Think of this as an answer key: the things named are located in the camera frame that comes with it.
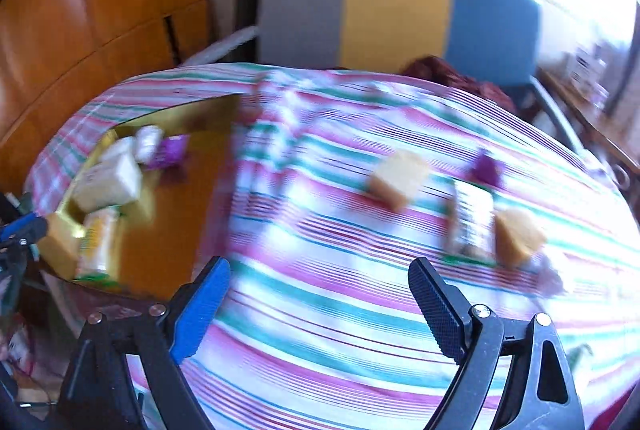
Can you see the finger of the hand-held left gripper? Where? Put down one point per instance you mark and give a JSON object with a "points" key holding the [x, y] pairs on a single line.
{"points": [[22, 229]]}

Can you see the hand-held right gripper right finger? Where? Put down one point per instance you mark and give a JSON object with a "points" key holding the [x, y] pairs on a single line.
{"points": [[440, 315]]}

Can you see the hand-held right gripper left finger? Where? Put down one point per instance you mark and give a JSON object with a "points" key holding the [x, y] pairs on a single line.
{"points": [[200, 310]]}

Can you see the yellow green packet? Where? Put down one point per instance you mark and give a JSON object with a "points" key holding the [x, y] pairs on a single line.
{"points": [[97, 240]]}

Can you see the gold tin box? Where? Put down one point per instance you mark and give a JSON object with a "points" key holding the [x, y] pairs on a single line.
{"points": [[175, 220]]}

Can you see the large white soap box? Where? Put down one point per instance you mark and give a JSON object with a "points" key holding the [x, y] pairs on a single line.
{"points": [[107, 184]]}

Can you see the purple packet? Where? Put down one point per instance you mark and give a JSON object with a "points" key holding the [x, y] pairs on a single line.
{"points": [[487, 170], [172, 151]]}

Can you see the striped tablecloth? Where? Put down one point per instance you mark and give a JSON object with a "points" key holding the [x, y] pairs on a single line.
{"points": [[350, 285]]}

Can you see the wooden wardrobe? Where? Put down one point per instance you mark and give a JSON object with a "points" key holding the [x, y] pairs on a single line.
{"points": [[75, 25]]}

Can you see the maroon cloth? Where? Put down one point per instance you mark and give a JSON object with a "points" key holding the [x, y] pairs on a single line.
{"points": [[450, 78]]}

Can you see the wooden desk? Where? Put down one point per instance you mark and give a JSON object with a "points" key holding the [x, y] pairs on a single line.
{"points": [[590, 115]]}

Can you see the white carton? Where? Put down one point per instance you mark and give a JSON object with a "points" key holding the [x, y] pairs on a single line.
{"points": [[585, 63]]}

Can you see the grey yellow blue chair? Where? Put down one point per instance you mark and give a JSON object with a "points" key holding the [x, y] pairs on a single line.
{"points": [[400, 5]]}

